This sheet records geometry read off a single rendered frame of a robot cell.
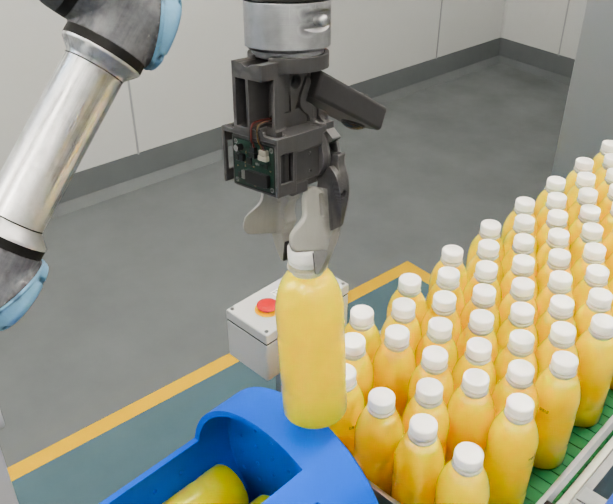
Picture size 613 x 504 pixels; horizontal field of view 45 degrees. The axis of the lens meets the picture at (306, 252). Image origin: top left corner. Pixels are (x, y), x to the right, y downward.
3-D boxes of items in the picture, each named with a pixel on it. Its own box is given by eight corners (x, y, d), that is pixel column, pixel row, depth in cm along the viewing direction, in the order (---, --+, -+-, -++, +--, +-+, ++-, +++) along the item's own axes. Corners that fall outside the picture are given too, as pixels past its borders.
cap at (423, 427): (416, 448, 101) (417, 439, 100) (403, 428, 104) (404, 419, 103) (441, 440, 103) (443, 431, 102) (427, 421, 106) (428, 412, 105)
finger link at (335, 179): (305, 227, 72) (292, 138, 69) (317, 222, 73) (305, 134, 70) (341, 232, 68) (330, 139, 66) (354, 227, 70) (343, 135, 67)
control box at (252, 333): (228, 354, 131) (225, 307, 125) (308, 304, 143) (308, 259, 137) (268, 382, 125) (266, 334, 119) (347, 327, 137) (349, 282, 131)
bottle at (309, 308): (359, 408, 84) (356, 264, 75) (310, 437, 80) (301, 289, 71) (319, 378, 89) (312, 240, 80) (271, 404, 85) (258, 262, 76)
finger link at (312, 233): (283, 289, 70) (268, 194, 67) (325, 268, 74) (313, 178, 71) (306, 294, 68) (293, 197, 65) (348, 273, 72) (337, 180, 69)
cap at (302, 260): (334, 265, 75) (334, 250, 74) (304, 279, 73) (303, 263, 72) (310, 252, 78) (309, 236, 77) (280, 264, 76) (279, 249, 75)
